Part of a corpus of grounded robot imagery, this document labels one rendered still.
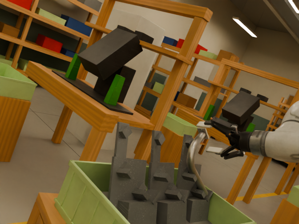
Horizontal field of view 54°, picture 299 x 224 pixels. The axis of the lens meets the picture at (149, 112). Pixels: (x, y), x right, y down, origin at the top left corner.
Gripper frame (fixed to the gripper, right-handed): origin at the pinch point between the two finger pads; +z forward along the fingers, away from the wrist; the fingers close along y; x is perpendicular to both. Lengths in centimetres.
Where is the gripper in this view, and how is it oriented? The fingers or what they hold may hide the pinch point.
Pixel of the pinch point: (205, 137)
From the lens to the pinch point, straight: 123.3
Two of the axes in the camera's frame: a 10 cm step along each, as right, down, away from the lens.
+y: -3.7, -8.2, -4.3
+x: -5.8, 5.7, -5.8
